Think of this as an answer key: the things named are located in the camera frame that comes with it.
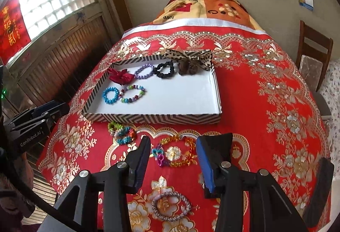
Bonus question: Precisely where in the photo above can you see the orange bead bracelet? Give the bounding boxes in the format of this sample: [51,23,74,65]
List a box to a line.
[161,134,198,168]

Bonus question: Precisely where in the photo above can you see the teal spiral hair tie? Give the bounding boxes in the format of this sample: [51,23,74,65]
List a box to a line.
[115,135,136,145]

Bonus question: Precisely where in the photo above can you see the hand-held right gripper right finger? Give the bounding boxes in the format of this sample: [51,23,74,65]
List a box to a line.
[196,133,309,232]

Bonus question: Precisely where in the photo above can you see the black fabric scrunchie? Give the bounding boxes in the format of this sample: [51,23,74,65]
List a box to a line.
[153,61,176,78]

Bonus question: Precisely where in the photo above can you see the grey braided bracelet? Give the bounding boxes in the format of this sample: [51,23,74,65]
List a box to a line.
[151,191,192,222]

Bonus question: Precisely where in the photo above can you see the orange red patterned blanket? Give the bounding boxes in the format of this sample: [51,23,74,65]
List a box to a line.
[153,0,267,33]

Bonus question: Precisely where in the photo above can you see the striped white cardboard tray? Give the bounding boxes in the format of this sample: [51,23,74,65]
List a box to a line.
[81,56,222,125]

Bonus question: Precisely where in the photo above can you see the white floral cloth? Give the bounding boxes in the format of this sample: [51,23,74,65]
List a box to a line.
[319,58,340,169]

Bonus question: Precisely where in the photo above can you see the green spiral hair tie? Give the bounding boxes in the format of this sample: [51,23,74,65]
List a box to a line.
[108,121,125,133]

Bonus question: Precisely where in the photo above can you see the green and orange bracelets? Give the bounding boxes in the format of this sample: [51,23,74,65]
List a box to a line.
[114,127,136,139]

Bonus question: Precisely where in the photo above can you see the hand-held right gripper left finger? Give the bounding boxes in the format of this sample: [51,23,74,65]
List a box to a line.
[54,136,152,232]

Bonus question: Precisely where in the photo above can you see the red paper poster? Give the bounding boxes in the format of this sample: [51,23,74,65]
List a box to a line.
[0,0,32,62]

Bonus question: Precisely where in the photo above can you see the multicolour bead bracelet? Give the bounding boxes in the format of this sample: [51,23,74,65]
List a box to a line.
[119,85,146,103]

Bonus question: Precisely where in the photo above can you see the black chair backrest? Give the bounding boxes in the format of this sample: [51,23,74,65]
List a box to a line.
[303,157,334,228]

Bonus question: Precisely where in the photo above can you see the purple bead bracelet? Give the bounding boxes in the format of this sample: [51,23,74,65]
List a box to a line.
[134,63,154,80]

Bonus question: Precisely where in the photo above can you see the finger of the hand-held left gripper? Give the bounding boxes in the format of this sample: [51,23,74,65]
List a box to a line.
[40,103,70,126]
[31,100,64,116]

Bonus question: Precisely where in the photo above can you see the leopard print hair bow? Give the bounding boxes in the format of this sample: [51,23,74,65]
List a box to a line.
[159,49,213,71]

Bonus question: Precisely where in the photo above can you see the brown hair tie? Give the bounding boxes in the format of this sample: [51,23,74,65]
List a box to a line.
[178,59,200,76]

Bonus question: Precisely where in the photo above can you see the red floral gold tablecloth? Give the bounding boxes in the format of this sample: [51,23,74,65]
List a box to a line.
[36,26,332,232]

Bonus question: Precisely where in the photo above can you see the wooden chair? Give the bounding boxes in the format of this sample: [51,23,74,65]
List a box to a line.
[295,20,334,92]

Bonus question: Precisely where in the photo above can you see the red fabric bow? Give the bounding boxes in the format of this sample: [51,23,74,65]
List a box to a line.
[108,67,136,85]

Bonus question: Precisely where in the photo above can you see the blue bead bracelet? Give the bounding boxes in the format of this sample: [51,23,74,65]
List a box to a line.
[103,86,122,105]

